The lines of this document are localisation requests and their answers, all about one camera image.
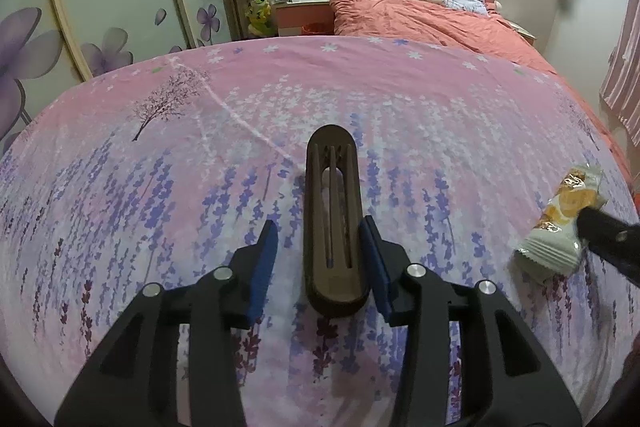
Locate snack wrapper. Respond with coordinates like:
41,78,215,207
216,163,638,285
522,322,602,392
514,165,606,284

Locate pink striped curtain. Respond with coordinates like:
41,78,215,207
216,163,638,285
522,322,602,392
600,0,640,146

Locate right bedside table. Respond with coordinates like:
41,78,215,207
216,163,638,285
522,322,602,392
508,20,537,46

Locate coral red duvet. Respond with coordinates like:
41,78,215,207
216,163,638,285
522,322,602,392
330,0,632,202

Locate small red bin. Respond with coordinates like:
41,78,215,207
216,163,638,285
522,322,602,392
302,22,333,36

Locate pink white nightstand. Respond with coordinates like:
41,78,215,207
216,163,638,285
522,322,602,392
272,0,334,37

